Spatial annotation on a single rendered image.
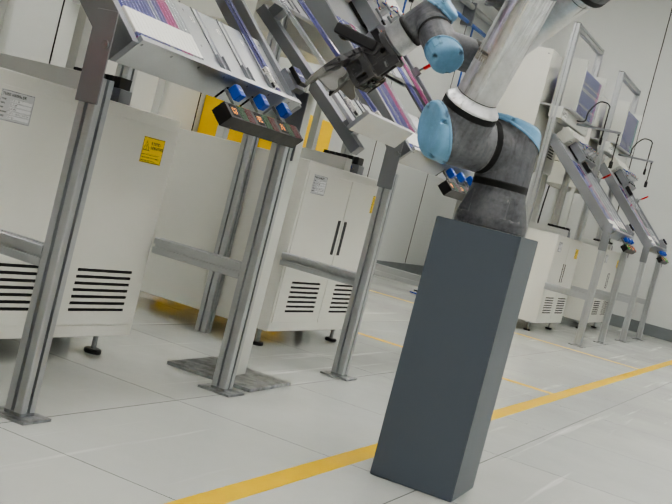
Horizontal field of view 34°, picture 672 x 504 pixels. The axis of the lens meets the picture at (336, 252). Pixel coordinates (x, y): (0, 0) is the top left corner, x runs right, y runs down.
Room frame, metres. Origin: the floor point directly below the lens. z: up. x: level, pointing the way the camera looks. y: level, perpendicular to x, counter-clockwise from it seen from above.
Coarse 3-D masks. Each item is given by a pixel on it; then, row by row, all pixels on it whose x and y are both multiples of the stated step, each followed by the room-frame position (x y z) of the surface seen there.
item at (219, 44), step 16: (192, 16) 2.38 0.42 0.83; (208, 16) 2.47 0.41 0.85; (192, 32) 2.32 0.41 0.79; (208, 32) 2.40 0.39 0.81; (224, 32) 2.50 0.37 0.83; (240, 32) 2.60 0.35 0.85; (208, 48) 2.35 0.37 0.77; (224, 48) 2.44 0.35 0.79; (240, 48) 2.53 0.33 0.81; (224, 64) 2.37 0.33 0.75; (240, 64) 2.46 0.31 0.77; (256, 64) 2.57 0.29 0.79; (256, 80) 2.50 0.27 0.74
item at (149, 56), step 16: (144, 48) 2.04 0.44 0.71; (160, 48) 2.07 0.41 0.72; (128, 64) 2.07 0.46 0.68; (144, 64) 2.09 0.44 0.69; (160, 64) 2.12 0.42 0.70; (176, 64) 2.15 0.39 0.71; (192, 64) 2.19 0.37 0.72; (208, 64) 2.23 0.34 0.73; (176, 80) 2.21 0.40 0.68; (192, 80) 2.25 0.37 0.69; (208, 80) 2.28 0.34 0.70; (224, 80) 2.31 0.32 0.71; (240, 80) 2.35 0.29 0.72; (224, 96) 2.38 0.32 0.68; (272, 96) 2.50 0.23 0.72; (288, 96) 2.56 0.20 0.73; (272, 112) 2.58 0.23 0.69
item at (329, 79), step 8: (320, 72) 2.44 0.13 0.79; (328, 72) 2.44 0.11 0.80; (336, 72) 2.45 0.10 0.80; (344, 72) 2.45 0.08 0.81; (312, 80) 2.44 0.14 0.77; (320, 80) 2.44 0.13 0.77; (328, 80) 2.44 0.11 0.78; (336, 80) 2.44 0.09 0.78; (328, 88) 2.43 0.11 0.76; (336, 88) 2.44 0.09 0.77
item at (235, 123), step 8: (224, 104) 2.28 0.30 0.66; (232, 104) 2.31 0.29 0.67; (216, 112) 2.29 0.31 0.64; (224, 112) 2.28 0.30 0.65; (232, 112) 2.29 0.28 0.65; (224, 120) 2.28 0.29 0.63; (232, 120) 2.29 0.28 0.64; (240, 120) 2.31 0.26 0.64; (256, 120) 2.38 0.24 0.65; (232, 128) 2.32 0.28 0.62; (240, 128) 2.34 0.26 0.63; (248, 128) 2.37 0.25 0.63; (256, 128) 2.39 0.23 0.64; (264, 128) 2.41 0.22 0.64; (280, 128) 2.49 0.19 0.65; (296, 128) 2.58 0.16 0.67; (256, 136) 2.42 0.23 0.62; (264, 136) 2.45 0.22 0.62; (272, 136) 2.47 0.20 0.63; (280, 136) 2.49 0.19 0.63; (288, 136) 2.51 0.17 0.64; (280, 144) 2.53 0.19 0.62; (288, 144) 2.56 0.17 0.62; (296, 144) 2.58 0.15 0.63
